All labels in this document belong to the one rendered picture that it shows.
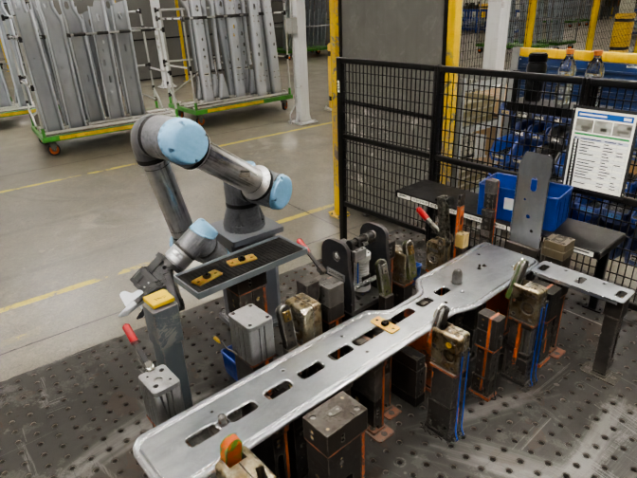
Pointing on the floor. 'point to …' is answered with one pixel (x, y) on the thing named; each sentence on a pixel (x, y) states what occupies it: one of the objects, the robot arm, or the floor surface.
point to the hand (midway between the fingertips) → (129, 320)
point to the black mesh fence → (459, 139)
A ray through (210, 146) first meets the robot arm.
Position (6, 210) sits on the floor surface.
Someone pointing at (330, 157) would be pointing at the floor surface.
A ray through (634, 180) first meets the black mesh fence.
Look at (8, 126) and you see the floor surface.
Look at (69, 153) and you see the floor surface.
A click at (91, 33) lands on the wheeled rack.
